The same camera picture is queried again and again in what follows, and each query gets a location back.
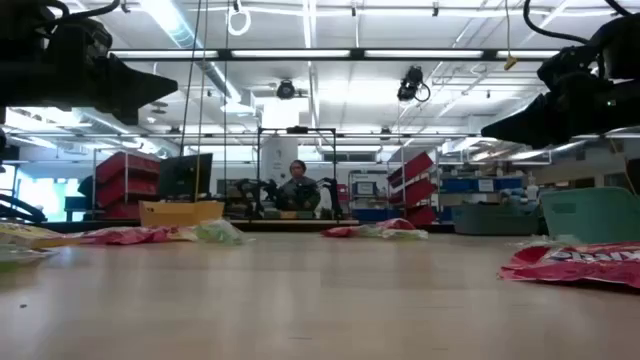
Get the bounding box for black hanging camera with cable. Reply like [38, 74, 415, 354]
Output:
[397, 64, 432, 104]

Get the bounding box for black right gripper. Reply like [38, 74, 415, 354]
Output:
[481, 47, 614, 150]

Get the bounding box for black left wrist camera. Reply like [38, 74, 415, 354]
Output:
[47, 18, 114, 56]

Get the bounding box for light teal plastic bin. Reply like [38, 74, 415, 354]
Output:
[539, 186, 640, 245]

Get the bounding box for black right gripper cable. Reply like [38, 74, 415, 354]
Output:
[522, 0, 594, 46]

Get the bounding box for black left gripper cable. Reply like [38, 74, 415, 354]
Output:
[47, 0, 122, 24]

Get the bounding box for white cable loop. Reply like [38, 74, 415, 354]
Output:
[227, 4, 252, 37]

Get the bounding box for red storage bin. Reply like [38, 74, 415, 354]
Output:
[96, 175, 160, 208]
[96, 151, 161, 184]
[102, 201, 142, 220]
[397, 177, 438, 207]
[386, 150, 435, 187]
[404, 203, 438, 227]

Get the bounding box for round black hanging camera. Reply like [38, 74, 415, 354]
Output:
[275, 78, 298, 100]

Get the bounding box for blue storage crates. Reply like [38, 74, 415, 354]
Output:
[439, 175, 524, 195]

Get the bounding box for black monitor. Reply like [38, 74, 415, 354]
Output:
[158, 152, 214, 202]

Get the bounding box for person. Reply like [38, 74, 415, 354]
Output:
[277, 159, 322, 211]

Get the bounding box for white pillar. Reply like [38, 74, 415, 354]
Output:
[261, 137, 300, 189]

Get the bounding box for orange plastic bin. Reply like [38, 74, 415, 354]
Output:
[138, 199, 226, 229]

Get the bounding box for dark teal plastic bin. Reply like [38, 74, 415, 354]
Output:
[451, 202, 540, 236]

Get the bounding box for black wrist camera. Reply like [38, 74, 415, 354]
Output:
[592, 14, 640, 81]
[47, 18, 114, 56]

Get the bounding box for black LED light bar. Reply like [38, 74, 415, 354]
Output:
[107, 47, 561, 63]

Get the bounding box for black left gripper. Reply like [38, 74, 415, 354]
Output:
[29, 47, 179, 126]

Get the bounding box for yellow candy pack purple edge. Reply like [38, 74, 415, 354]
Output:
[0, 222, 76, 250]

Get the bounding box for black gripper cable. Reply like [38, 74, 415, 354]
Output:
[522, 0, 594, 46]
[47, 0, 122, 24]

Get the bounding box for clear green candy pack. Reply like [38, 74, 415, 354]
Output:
[357, 224, 430, 241]
[0, 244, 59, 269]
[192, 218, 251, 246]
[509, 234, 584, 251]

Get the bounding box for wooden work table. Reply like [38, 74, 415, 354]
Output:
[29, 218, 361, 234]

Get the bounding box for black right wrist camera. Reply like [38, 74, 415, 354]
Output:
[592, 14, 640, 81]

